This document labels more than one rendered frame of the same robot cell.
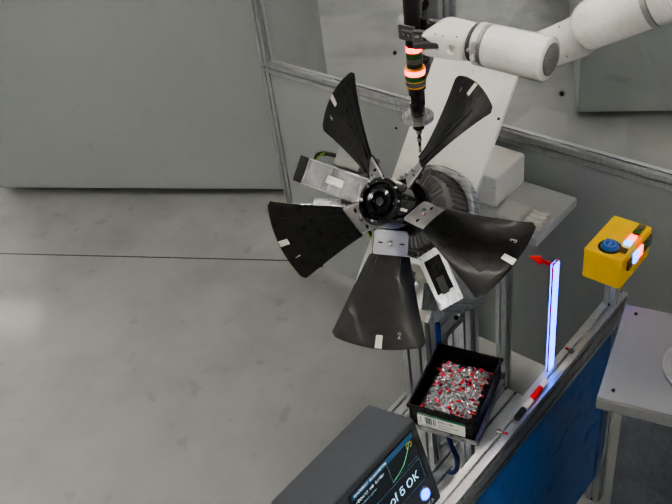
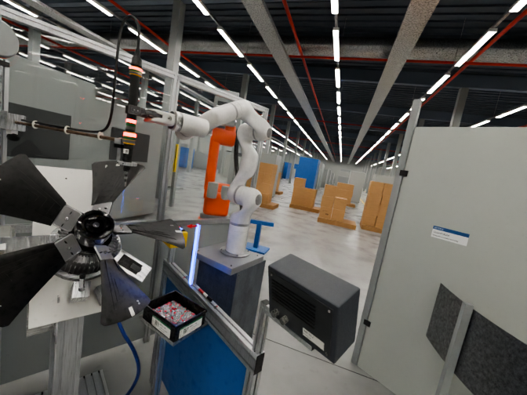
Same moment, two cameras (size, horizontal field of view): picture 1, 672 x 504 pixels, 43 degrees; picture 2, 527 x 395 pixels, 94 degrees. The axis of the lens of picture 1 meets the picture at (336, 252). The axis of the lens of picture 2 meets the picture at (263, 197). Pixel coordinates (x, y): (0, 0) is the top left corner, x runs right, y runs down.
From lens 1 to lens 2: 1.56 m
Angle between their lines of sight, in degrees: 85
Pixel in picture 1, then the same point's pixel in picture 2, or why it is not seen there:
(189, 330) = not seen: outside the picture
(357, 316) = (113, 302)
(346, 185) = (10, 245)
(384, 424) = (289, 260)
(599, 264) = not seen: hidden behind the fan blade
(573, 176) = not seen: hidden behind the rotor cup
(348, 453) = (307, 273)
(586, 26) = (222, 114)
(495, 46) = (190, 118)
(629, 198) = (125, 237)
